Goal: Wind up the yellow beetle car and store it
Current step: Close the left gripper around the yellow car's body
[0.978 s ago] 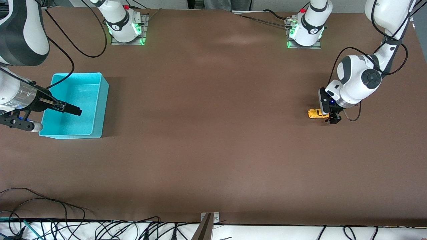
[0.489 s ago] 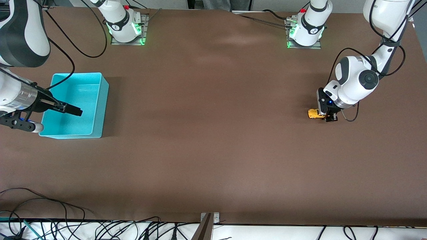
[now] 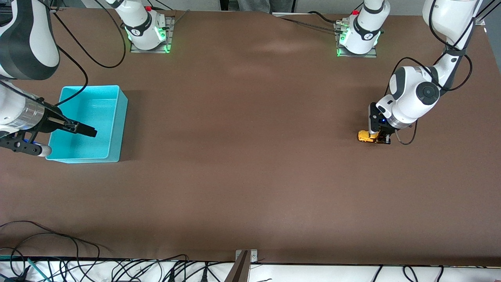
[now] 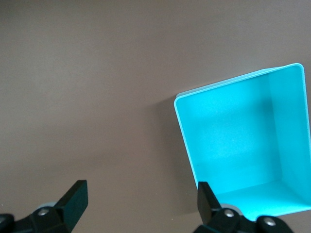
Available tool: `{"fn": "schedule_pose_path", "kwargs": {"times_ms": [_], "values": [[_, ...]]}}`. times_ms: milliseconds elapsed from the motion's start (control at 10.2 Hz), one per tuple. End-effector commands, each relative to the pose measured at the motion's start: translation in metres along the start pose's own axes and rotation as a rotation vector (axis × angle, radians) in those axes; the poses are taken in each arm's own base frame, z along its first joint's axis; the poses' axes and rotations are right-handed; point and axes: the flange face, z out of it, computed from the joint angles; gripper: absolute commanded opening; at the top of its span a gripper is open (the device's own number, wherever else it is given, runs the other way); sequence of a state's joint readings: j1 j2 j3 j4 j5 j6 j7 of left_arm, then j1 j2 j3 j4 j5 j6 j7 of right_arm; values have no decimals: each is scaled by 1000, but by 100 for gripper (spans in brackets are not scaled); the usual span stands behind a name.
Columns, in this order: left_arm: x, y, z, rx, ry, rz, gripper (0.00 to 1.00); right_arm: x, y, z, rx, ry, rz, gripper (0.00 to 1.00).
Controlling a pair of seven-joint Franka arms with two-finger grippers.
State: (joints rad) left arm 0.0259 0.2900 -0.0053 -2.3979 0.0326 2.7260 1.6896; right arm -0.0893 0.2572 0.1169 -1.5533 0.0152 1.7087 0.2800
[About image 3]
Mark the yellow beetle toy car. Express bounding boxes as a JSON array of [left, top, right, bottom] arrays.
[[357, 130, 386, 144]]

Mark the turquoise plastic bin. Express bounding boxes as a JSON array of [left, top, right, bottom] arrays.
[[45, 85, 128, 164]]

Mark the person in grey trousers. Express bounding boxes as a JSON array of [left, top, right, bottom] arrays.
[[237, 0, 295, 13]]

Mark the black right arm cable loop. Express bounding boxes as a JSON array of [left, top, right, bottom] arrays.
[[50, 0, 127, 69]]

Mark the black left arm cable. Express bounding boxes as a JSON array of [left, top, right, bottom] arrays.
[[386, 0, 474, 146]]

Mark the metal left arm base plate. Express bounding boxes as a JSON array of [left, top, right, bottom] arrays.
[[333, 22, 378, 58]]

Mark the black base power cable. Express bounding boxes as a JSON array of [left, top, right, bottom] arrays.
[[308, 11, 343, 25]]

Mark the thin grey base cable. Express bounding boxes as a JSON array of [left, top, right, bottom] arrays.
[[280, 17, 341, 33]]

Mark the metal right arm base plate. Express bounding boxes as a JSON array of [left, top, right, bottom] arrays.
[[130, 16, 175, 54]]

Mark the teal cable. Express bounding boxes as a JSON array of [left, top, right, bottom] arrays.
[[27, 258, 51, 282]]

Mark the metal table edge bracket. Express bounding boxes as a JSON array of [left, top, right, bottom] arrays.
[[235, 249, 258, 263]]

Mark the grey camera stand pole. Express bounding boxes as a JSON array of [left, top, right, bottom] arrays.
[[225, 251, 250, 282]]

